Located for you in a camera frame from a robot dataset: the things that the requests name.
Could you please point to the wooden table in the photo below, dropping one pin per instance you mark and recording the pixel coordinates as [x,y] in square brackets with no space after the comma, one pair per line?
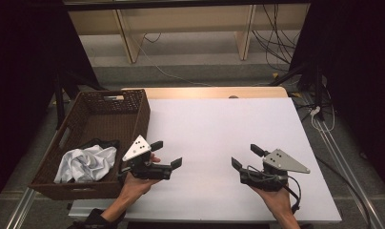
[197,93]

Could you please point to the person's right hand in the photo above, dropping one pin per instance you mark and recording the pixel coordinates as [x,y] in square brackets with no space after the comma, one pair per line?
[278,202]

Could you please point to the white table cover board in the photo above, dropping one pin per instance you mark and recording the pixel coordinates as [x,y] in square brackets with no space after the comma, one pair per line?
[212,133]

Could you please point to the black sleeve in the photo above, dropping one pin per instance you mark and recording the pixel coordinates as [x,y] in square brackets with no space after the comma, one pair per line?
[92,221]

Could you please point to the crumpled white cloth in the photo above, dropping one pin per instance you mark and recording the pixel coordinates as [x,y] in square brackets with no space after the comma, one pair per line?
[85,163]

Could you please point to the light wooden shelf unit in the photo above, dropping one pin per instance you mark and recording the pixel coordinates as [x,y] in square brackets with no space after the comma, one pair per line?
[127,41]

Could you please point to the black curtain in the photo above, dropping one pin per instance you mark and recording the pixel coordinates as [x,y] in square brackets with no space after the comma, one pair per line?
[359,63]
[25,79]

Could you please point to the brown wicker basket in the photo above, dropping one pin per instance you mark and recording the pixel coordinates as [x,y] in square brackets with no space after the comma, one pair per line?
[98,122]

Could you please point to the black metal stand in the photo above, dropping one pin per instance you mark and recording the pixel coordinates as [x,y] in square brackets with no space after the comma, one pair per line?
[58,95]
[315,86]

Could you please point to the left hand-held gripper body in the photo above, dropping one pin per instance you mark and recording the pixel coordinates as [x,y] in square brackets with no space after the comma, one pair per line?
[137,149]

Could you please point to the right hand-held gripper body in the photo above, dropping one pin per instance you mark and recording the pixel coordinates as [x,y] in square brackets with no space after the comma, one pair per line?
[284,162]

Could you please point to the person's left hand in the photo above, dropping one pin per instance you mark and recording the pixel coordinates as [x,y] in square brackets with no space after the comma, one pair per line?
[137,186]

